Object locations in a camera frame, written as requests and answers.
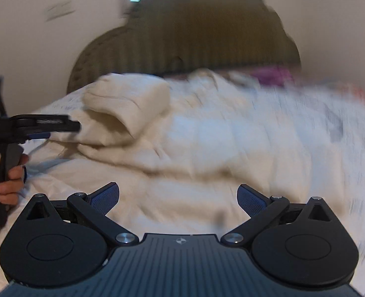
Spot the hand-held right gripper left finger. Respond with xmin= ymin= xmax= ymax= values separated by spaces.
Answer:
xmin=25 ymin=182 xmax=140 ymax=248

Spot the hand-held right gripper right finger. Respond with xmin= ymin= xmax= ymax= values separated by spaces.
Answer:
xmin=221 ymin=184 xmax=341 ymax=248

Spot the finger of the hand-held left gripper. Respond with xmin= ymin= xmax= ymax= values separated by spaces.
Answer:
xmin=11 ymin=114 xmax=81 ymax=133
xmin=23 ymin=131 xmax=51 ymax=143

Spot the cream knit sweater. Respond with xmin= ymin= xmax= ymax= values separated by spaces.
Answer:
xmin=48 ymin=70 xmax=347 ymax=223

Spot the person's left hand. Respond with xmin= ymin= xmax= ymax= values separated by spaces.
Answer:
xmin=0 ymin=153 xmax=30 ymax=206

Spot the white printed bed sheet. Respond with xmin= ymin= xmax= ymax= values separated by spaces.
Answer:
xmin=0 ymin=68 xmax=365 ymax=297

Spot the purple cloth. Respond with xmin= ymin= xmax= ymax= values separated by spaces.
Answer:
xmin=251 ymin=66 xmax=296 ymax=85

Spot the red floral pillow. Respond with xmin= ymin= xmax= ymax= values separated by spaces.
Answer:
xmin=322 ymin=82 xmax=365 ymax=109

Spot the brown cloud-shaped headboard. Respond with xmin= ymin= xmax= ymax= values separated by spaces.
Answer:
xmin=66 ymin=0 xmax=302 ymax=95

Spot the wall switch plate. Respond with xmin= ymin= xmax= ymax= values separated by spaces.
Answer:
xmin=45 ymin=1 xmax=76 ymax=22

